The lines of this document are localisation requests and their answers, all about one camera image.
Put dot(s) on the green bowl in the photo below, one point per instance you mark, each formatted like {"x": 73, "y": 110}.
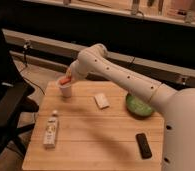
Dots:
{"x": 137, "y": 107}

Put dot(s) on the white ceramic cup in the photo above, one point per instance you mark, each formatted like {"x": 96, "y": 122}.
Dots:
{"x": 66, "y": 89}

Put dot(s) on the white lotion tube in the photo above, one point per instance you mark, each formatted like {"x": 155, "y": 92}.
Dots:
{"x": 50, "y": 134}

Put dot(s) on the black remote control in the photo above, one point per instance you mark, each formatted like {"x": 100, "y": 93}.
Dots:
{"x": 145, "y": 150}

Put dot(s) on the small white block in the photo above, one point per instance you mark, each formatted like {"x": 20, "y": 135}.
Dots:
{"x": 101, "y": 101}

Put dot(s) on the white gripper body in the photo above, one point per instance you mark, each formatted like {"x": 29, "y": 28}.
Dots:
{"x": 76, "y": 72}

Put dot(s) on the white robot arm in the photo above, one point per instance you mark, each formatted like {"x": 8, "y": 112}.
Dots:
{"x": 176, "y": 106}

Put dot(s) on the black office chair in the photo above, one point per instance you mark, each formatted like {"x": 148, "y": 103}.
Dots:
{"x": 14, "y": 99}

